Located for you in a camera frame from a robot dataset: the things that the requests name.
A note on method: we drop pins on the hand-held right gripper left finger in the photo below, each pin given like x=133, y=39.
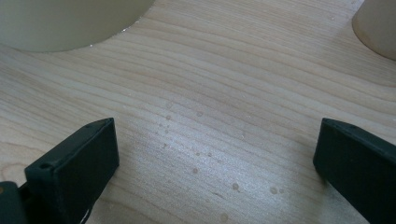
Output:
x=77, y=165

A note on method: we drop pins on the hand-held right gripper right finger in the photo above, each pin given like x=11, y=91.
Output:
x=358, y=168

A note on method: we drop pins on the cream paper cup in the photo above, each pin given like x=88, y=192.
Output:
x=378, y=28

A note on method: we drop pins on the white basin with metal rim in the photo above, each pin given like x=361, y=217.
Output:
x=62, y=21

